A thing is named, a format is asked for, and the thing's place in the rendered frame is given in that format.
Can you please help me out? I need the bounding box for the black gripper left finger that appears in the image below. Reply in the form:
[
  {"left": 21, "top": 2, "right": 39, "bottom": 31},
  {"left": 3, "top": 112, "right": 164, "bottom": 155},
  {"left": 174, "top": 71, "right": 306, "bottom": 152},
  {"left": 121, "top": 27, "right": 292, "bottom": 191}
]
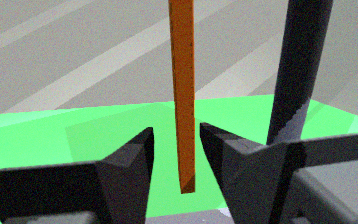
[{"left": 0, "top": 127, "right": 154, "bottom": 224}]

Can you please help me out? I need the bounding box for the orange bar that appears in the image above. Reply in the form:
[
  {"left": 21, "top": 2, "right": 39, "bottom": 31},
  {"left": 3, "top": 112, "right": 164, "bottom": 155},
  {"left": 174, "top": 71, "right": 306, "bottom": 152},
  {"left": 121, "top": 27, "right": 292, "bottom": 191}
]
[{"left": 168, "top": 0, "right": 196, "bottom": 194}]

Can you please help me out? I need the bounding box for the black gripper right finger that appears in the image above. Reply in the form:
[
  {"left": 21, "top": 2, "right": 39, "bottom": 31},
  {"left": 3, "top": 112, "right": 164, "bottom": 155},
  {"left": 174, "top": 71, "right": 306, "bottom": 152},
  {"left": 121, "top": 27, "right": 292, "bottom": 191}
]
[{"left": 199, "top": 122, "right": 358, "bottom": 224}]

